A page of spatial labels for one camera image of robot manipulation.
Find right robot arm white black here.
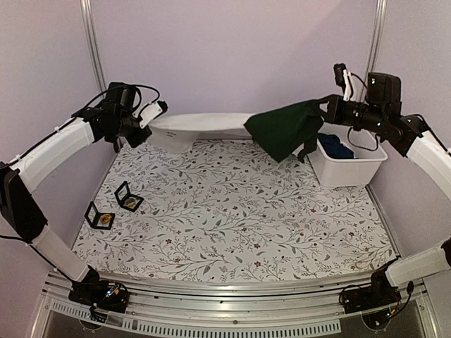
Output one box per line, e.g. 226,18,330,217
317,63,450,307

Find right aluminium frame post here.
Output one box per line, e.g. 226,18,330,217
362,0,388,77

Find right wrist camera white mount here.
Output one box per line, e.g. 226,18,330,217
333,63,367,101

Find aluminium frame post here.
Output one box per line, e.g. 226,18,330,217
80,0,106,92
362,0,388,77

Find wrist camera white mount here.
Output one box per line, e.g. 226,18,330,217
132,101,168,129
333,63,367,101

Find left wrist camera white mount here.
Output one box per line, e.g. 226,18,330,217
132,101,168,129

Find left aluminium frame post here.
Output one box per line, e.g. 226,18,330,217
80,0,106,92

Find white green raglan t-shirt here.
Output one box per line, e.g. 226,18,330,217
149,100,324,163

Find black display box far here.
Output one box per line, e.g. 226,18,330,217
114,181,144,212

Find yellow round brooch brown flowers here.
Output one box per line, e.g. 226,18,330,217
99,214,112,224

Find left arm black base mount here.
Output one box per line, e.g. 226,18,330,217
68,280,130,313

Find black display box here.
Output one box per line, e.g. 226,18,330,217
114,181,144,212
84,201,116,230

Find aluminium front rail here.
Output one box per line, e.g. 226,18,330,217
31,273,440,337

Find floral patterned table mat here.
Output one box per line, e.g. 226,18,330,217
73,140,396,283

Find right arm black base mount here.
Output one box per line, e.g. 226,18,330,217
338,259,401,314

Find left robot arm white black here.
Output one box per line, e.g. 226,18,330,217
1,82,168,306

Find black display box near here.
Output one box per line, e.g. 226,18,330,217
84,201,116,230

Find white plastic bin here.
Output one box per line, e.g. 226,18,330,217
308,123,388,189

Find dark blue cloth in bin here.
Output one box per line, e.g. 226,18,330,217
318,133,354,160

